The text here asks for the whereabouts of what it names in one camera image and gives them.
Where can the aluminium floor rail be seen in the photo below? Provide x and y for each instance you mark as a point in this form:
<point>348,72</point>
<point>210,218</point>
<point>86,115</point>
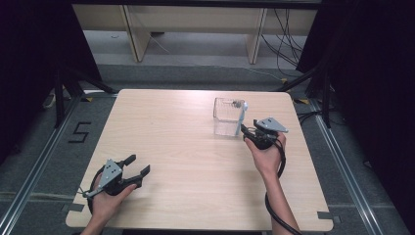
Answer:
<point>29,182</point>
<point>345,169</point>

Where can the light blue toothbrush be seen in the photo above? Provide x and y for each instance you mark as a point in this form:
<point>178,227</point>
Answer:
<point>242,114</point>

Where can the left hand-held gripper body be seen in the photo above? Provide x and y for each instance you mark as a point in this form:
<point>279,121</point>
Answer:
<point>111,176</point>

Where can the clear square cup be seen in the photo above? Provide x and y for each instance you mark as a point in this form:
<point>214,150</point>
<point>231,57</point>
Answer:
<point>226,117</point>

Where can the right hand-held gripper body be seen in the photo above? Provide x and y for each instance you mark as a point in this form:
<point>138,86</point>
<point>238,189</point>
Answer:
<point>269,125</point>

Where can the dark curtain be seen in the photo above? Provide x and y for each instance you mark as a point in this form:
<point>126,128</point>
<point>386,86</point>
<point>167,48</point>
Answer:
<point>375,81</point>
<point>29,65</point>

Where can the person's right hand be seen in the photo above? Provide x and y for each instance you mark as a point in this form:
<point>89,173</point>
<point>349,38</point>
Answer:
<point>267,160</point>

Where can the grey tape strip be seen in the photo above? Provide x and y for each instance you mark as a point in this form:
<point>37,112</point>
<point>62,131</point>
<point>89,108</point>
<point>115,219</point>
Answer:
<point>73,207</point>

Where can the yellow black floor tape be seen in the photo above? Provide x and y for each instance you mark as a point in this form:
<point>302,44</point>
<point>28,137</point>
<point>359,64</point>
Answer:
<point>302,101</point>
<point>284,80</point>
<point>87,99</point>

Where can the black metal stand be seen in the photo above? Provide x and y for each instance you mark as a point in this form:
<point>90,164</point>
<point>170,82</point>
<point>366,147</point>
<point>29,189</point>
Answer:
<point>59,98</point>
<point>325,98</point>

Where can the person's left hand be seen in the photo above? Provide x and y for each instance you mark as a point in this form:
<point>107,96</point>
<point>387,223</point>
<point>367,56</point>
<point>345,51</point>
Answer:
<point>107,205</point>

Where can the beige wooden desk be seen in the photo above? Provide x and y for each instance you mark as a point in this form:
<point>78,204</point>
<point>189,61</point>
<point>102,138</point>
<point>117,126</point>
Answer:
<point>195,19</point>

